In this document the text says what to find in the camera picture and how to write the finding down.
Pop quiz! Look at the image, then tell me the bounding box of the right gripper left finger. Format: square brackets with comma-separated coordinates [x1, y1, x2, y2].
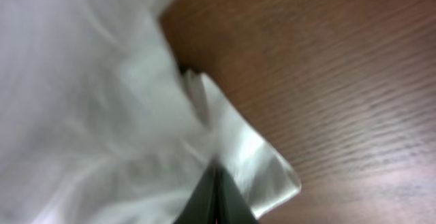
[174, 165, 217, 224]

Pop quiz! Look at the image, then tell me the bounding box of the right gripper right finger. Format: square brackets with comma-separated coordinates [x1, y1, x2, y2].
[216, 167, 258, 224]

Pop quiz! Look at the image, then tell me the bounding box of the white t-shirt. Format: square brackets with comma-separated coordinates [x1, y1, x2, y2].
[1, 0, 301, 223]

